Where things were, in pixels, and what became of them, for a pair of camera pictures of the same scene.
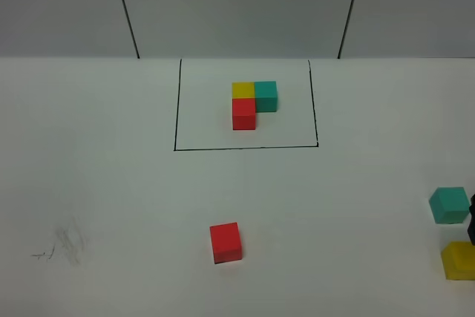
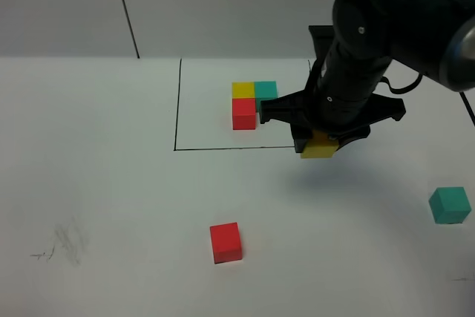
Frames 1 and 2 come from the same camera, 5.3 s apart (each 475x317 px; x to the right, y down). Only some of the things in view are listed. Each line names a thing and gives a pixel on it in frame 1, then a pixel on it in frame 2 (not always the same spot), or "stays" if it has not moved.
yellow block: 458,259 to 320,145
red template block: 243,113 stays
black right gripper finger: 471,226 to 352,119
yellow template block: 246,90 stays
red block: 225,243 stays
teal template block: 266,96 stays
